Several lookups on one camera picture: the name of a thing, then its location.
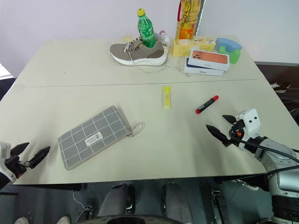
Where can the small white bottle pink cap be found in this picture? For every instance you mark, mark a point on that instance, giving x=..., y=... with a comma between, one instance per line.
x=165, y=37

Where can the red marker pen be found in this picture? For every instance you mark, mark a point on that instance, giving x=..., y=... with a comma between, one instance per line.
x=206, y=104

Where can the black metal floor stand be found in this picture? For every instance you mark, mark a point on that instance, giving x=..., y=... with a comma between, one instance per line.
x=220, y=205

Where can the yellow highlighter pen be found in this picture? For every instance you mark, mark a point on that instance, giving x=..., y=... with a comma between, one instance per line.
x=166, y=98

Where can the green plastic bottle yellow cap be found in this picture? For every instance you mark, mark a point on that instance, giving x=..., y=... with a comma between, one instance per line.
x=146, y=29

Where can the yellow cardboard box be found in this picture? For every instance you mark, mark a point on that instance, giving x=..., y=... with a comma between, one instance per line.
x=184, y=46

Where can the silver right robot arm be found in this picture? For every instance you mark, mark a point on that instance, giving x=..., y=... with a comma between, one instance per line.
x=281, y=152

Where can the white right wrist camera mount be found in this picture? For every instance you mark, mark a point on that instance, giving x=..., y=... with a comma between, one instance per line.
x=251, y=117

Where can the white dark phone box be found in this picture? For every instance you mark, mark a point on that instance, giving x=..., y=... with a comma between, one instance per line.
x=201, y=70

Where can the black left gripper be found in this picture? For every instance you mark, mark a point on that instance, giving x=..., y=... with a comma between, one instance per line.
x=16, y=164

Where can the grey rounded knee shape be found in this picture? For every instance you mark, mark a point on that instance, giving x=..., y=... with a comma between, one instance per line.
x=115, y=200
x=175, y=200

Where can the taupe sneaker white sole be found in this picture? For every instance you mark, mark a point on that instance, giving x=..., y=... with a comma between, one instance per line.
x=140, y=52

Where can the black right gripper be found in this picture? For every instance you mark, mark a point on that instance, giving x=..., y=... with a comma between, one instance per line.
x=237, y=134

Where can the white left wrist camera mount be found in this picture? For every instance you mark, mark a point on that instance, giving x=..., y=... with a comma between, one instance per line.
x=4, y=150

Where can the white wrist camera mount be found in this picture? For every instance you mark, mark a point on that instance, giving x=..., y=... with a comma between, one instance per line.
x=4, y=150
x=251, y=117

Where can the grey checked pouch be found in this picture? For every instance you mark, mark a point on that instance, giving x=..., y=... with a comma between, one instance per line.
x=93, y=136

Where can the white shoe tip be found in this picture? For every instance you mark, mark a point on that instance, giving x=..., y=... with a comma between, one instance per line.
x=63, y=220
x=22, y=220

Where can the orange phone box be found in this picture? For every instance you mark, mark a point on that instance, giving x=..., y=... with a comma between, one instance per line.
x=209, y=58

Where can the cooking oil bottle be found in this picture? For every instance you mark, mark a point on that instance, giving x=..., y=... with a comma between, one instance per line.
x=188, y=21

